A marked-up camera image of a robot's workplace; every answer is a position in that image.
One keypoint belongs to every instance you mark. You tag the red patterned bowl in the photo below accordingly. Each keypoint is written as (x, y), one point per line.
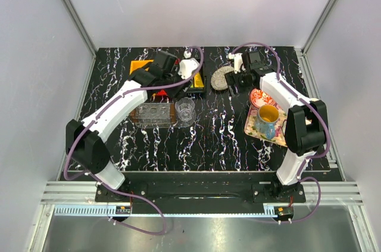
(258, 98)

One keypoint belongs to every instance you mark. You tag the grey speckled soap dish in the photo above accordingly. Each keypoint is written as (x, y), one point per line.
(218, 80)

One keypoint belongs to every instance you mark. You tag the blue mug yellow inside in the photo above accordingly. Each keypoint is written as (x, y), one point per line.
(265, 121)

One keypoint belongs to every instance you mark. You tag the clear acrylic oval tray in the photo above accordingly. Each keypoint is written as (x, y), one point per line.
(178, 122)

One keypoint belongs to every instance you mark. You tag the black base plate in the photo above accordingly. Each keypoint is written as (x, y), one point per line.
(255, 187)

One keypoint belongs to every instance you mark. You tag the yellow toothpaste tube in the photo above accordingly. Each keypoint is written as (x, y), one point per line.
(198, 82)

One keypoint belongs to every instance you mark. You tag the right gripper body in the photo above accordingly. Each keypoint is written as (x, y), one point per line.
(242, 84)

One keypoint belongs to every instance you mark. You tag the floral rectangular tray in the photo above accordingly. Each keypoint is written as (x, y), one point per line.
(279, 138)

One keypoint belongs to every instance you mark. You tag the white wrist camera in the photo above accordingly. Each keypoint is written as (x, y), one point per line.
(237, 62)
(187, 66)

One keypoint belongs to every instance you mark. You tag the orange plastic bin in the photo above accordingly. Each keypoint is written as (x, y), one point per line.
(136, 64)

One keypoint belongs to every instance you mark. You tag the clear acrylic toothbrush holder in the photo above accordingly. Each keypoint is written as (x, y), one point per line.
(154, 114)

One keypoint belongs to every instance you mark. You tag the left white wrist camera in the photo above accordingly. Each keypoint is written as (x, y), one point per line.
(187, 66)

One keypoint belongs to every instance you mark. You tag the red plastic bin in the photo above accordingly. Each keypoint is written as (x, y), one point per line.
(161, 93)

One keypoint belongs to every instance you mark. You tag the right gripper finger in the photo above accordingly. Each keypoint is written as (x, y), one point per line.
(229, 77)
(233, 89)

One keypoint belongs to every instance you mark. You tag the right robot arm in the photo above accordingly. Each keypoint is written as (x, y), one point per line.
(306, 132)

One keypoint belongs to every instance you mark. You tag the clear plastic cup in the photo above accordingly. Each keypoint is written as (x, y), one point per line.
(184, 108)

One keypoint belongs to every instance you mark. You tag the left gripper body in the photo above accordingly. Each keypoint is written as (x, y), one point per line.
(176, 92)

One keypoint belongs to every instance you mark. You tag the black plastic bin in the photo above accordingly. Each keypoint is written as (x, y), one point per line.
(192, 90)

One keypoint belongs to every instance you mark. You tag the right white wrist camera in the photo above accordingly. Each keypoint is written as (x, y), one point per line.
(237, 62)

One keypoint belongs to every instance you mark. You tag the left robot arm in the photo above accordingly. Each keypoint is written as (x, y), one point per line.
(86, 139)

